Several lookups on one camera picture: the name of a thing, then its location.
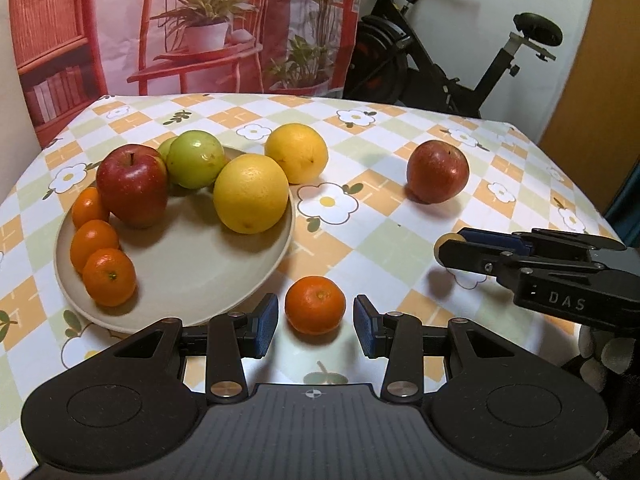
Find orange wooden door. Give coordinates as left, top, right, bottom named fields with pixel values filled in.
left=537, top=0, right=640, bottom=213

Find cream round plate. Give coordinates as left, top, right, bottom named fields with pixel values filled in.
left=53, top=145, right=296, bottom=333

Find red speckled apple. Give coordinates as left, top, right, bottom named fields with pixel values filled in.
left=406, top=140, right=470, bottom=205

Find yellow orange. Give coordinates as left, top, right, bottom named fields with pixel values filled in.
left=213, top=154, right=291, bottom=235
left=264, top=123, right=328, bottom=185

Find small orange tangerine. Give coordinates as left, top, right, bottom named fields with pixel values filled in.
left=71, top=186, right=111, bottom=231
left=285, top=276, right=347, bottom=336
left=82, top=248, right=137, bottom=308
left=70, top=220, right=122, bottom=275

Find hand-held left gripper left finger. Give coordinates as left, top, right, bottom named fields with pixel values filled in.
left=114, top=292, right=280, bottom=405

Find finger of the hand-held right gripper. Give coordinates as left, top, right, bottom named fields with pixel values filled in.
left=434, top=234, right=607, bottom=287
left=459, top=227, right=627, bottom=262

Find dark teal curtain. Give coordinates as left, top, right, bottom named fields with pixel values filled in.
left=602, top=160, right=640, bottom=248

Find person's right hand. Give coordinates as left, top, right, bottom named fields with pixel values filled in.
left=577, top=326, right=640, bottom=392

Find black exercise bike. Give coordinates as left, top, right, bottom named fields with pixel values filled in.
left=342, top=0, right=563, bottom=120

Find dark red apple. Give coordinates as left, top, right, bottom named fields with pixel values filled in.
left=96, top=144, right=169, bottom=230

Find printed plant backdrop cloth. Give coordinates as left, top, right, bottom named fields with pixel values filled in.
left=7, top=0, right=368, bottom=148

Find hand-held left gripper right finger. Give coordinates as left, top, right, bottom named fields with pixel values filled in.
left=353, top=295, right=503, bottom=405

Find green apple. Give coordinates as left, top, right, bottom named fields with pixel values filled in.
left=166, top=130, right=227, bottom=190
left=157, top=136, right=181, bottom=162

